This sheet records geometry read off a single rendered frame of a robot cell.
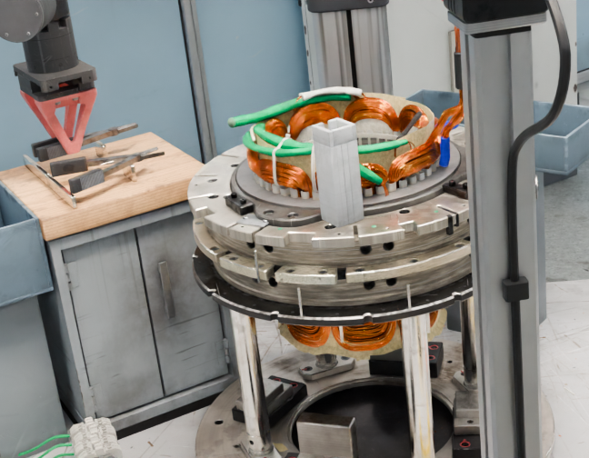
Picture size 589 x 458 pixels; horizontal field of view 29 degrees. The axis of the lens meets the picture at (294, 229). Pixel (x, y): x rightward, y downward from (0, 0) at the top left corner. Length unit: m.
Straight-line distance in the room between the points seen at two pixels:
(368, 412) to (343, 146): 0.43
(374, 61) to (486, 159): 0.98
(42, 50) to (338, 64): 0.46
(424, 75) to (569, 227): 0.66
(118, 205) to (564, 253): 2.40
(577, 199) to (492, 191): 3.26
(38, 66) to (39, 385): 0.35
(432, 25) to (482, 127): 2.87
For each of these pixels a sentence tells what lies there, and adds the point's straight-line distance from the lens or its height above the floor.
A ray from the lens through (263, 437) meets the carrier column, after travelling 1.20.
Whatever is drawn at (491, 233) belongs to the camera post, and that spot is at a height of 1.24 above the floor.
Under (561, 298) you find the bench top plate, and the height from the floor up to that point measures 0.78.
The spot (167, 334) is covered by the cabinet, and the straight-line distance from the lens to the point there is 1.32.
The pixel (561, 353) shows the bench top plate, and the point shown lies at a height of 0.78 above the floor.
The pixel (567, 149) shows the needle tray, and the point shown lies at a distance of 1.28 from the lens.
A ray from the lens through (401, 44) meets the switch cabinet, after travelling 3.39.
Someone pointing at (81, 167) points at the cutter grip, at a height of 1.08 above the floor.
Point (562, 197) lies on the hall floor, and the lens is 3.88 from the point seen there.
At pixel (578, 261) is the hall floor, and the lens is 3.43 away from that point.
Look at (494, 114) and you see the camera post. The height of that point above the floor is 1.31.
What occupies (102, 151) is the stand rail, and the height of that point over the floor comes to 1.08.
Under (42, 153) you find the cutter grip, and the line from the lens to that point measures 1.32.
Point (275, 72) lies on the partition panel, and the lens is 3.78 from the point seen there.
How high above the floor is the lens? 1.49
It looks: 23 degrees down
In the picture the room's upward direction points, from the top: 7 degrees counter-clockwise
